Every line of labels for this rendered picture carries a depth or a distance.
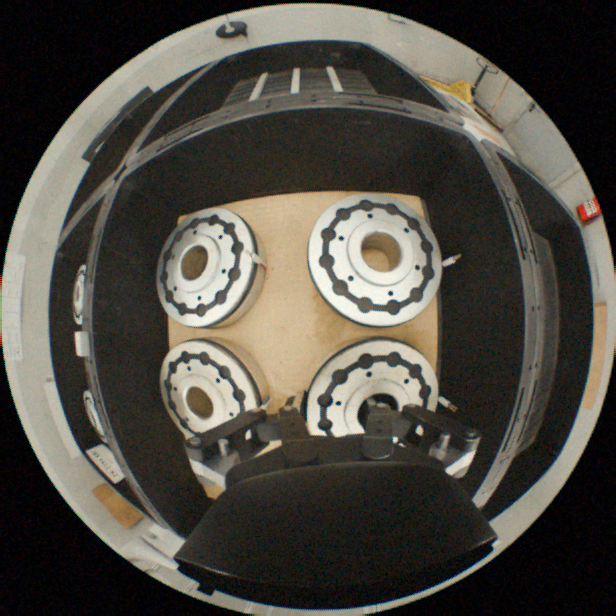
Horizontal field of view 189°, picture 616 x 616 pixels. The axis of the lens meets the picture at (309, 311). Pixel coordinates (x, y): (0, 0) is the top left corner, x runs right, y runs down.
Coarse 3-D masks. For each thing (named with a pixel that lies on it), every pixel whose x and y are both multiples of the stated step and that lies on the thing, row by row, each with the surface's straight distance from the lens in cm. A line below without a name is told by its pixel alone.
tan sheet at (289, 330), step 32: (320, 192) 21; (352, 192) 21; (256, 224) 20; (288, 224) 19; (288, 256) 18; (384, 256) 19; (288, 288) 18; (256, 320) 18; (288, 320) 17; (320, 320) 17; (416, 320) 19; (256, 352) 18; (288, 352) 18; (320, 352) 17; (288, 384) 18
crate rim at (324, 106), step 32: (224, 128) 15; (448, 128) 17; (480, 160) 16; (512, 224) 14; (96, 256) 19; (512, 256) 13; (96, 288) 18; (96, 320) 18; (96, 352) 18; (96, 384) 19; (512, 416) 14; (480, 480) 17; (160, 512) 27
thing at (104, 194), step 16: (96, 224) 22; (64, 240) 40; (48, 304) 48; (48, 320) 47; (48, 336) 48; (96, 400) 21; (80, 448) 52; (112, 448) 23; (128, 480) 26; (144, 512) 34
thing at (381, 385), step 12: (372, 384) 14; (384, 384) 15; (396, 384) 15; (360, 396) 15; (396, 396) 15; (408, 396) 16; (348, 408) 15; (396, 408) 16; (348, 420) 15; (360, 432) 16
